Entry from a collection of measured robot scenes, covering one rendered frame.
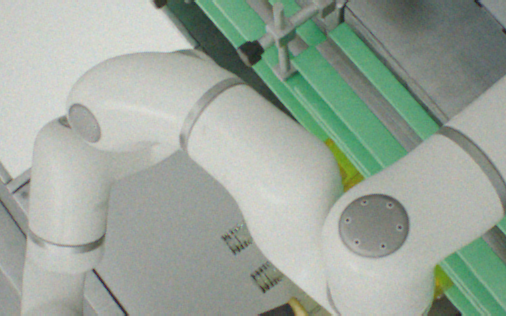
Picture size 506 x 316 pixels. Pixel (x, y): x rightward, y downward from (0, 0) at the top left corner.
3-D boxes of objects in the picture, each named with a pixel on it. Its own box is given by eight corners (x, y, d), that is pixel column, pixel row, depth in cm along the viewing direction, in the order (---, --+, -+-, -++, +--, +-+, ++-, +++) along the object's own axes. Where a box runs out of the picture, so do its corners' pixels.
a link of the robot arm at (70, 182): (116, 287, 119) (216, 243, 130) (137, 91, 110) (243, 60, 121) (11, 220, 128) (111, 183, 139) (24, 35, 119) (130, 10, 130)
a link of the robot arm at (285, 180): (173, 135, 105) (208, 214, 119) (378, 306, 95) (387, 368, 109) (250, 63, 107) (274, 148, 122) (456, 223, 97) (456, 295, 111)
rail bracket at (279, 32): (322, 31, 151) (242, 88, 149) (319, -37, 136) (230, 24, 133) (337, 48, 150) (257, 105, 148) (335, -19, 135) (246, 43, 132)
